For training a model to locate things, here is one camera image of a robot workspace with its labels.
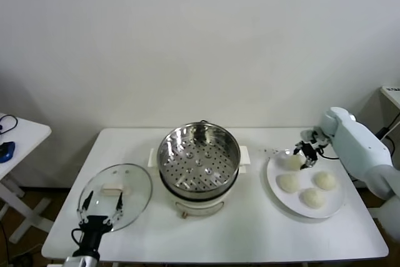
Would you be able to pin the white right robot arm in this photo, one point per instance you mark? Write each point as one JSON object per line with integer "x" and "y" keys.
{"x": 356, "y": 142}

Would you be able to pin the steel perforated steamer basket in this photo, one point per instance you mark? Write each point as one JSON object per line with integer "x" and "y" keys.
{"x": 175, "y": 160}

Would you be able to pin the cream electric cooker base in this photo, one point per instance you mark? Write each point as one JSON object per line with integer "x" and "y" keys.
{"x": 200, "y": 204}

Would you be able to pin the white steamed baozi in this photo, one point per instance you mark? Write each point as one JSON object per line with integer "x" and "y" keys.
{"x": 293, "y": 163}
{"x": 325, "y": 181}
{"x": 312, "y": 198}
{"x": 288, "y": 183}

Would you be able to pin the small white side table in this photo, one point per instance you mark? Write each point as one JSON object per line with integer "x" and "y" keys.
{"x": 28, "y": 132}

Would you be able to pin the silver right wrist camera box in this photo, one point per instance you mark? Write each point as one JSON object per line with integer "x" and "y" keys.
{"x": 312, "y": 135}

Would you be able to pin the blue object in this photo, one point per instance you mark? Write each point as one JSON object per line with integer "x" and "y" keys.
{"x": 6, "y": 151}

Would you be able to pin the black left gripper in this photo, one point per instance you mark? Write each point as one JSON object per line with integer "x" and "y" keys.
{"x": 92, "y": 226}

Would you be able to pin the large white plate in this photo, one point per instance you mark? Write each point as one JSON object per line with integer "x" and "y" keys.
{"x": 276, "y": 179}

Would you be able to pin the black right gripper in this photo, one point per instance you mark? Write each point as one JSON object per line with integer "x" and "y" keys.
{"x": 310, "y": 151}

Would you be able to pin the white table with label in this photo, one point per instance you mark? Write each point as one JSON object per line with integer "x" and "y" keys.
{"x": 390, "y": 96}

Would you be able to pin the round glass pot lid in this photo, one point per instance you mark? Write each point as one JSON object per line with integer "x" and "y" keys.
{"x": 137, "y": 182}

